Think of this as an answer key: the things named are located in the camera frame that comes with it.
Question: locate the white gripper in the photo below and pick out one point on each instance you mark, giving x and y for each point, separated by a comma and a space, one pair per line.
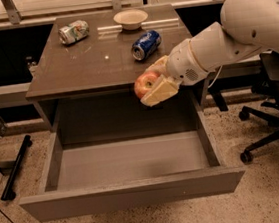
181, 64

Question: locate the red apple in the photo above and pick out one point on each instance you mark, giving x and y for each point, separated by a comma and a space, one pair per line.
144, 83

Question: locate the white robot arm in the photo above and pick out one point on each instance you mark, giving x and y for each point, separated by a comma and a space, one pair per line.
247, 28

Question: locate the grey cabinet with counter top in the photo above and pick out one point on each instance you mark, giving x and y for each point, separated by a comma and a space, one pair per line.
86, 91

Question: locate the open grey top drawer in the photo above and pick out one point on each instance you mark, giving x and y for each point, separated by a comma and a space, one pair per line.
115, 154

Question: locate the blue pepsi can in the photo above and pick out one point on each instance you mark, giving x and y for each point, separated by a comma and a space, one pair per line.
146, 45

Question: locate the white ceramic bowl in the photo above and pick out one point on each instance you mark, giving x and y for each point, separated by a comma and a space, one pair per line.
130, 19

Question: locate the green crushed soda can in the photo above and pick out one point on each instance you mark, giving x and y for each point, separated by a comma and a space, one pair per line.
73, 32

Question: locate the black metal bar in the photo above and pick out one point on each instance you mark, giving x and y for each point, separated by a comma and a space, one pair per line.
9, 193

